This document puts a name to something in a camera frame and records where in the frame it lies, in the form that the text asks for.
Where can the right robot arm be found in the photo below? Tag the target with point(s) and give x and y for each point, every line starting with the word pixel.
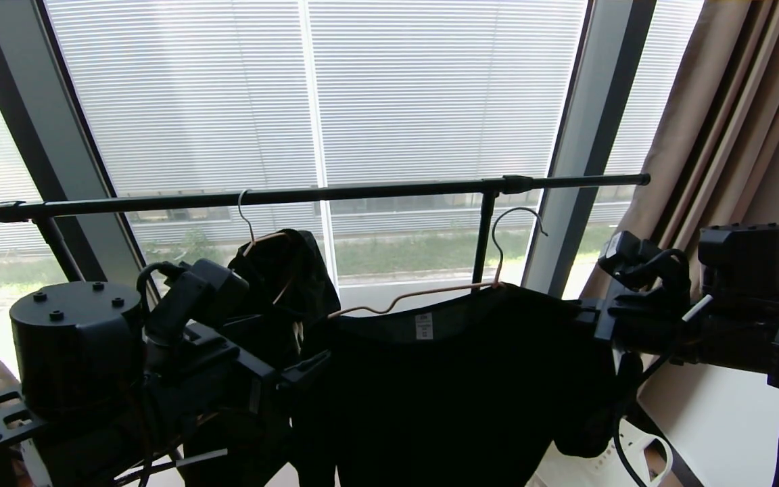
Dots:
pixel 748 304

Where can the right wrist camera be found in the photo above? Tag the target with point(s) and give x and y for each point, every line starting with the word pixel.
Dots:
pixel 640 264

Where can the black garment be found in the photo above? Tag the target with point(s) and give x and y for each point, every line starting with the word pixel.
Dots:
pixel 464 392

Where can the pink clothes hanger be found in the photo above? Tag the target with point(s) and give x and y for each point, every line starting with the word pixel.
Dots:
pixel 246 223
pixel 430 292

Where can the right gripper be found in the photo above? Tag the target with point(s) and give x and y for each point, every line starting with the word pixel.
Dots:
pixel 646 328

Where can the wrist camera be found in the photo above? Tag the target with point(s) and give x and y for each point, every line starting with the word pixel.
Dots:
pixel 193 297
pixel 640 264

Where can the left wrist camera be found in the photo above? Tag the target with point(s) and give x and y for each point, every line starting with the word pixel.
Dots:
pixel 193 297

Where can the black shorts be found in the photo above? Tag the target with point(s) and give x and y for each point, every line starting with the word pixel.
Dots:
pixel 295 284

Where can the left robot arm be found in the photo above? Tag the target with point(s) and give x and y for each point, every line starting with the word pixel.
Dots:
pixel 72 352

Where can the white laundry basket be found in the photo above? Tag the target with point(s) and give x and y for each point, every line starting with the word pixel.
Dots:
pixel 599 467

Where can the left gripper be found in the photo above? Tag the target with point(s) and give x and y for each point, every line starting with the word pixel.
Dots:
pixel 220 379

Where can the black clothes rack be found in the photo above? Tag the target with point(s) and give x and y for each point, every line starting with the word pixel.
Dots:
pixel 362 191

